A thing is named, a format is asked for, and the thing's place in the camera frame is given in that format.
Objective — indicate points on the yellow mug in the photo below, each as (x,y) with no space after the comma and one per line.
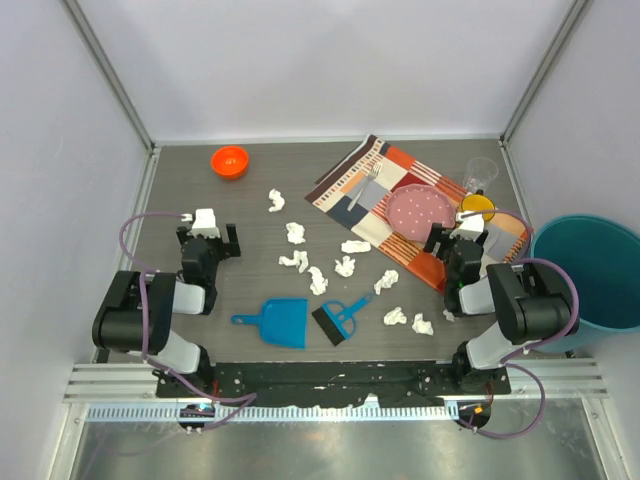
(478,202)

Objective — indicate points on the patterned placemat cloth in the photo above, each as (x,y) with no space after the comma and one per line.
(334,191)

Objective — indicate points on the white plastic fork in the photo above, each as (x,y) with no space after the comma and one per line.
(372,175)

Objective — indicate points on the white slotted cable duct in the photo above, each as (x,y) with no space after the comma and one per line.
(199,413)

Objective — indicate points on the blue dustpan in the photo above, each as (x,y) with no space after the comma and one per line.
(281,322)

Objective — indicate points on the paper scrap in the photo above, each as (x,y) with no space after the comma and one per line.
(277,201)
(422,326)
(295,233)
(388,279)
(395,317)
(449,316)
(319,283)
(345,267)
(299,260)
(355,246)

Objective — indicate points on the blue hand brush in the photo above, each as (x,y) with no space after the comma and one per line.
(337,320)

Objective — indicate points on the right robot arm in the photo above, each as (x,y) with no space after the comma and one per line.
(534,302)

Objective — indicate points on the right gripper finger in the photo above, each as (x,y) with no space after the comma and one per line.
(482,238)
(435,238)

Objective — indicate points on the pink dotted plate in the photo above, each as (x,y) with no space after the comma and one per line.
(411,210)

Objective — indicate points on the clear plastic cup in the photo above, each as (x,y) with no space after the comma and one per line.
(480,174)

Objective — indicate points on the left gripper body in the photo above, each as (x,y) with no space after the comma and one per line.
(220,244)

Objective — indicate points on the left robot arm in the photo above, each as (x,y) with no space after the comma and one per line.
(136,314)

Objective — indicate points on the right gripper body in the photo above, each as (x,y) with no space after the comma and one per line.
(441,240)

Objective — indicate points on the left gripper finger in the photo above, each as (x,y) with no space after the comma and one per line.
(232,246)
(183,234)

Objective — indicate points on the teal trash bin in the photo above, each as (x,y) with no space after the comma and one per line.
(602,259)

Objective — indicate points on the orange bowl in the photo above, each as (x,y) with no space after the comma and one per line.
(230,162)

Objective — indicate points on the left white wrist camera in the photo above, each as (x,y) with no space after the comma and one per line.
(201,223)

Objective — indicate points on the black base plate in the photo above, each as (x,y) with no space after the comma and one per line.
(344,384)

